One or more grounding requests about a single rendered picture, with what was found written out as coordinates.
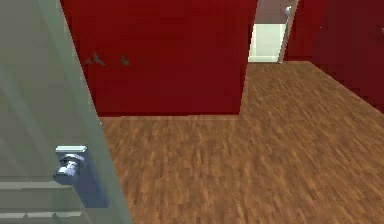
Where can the grey green room door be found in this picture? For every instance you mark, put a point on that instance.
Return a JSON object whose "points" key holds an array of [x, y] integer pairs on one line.
{"points": [[36, 100]]}

